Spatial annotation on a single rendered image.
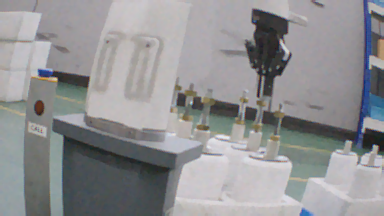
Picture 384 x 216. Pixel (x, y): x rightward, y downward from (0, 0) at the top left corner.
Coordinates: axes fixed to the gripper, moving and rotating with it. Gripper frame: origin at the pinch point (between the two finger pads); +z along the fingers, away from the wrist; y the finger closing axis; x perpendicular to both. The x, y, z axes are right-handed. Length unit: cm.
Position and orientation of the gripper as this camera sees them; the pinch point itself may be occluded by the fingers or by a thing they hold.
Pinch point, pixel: (264, 87)
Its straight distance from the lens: 146.5
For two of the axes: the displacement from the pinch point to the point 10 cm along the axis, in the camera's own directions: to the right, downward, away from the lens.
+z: -1.9, 9.8, 0.6
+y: 5.1, 1.5, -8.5
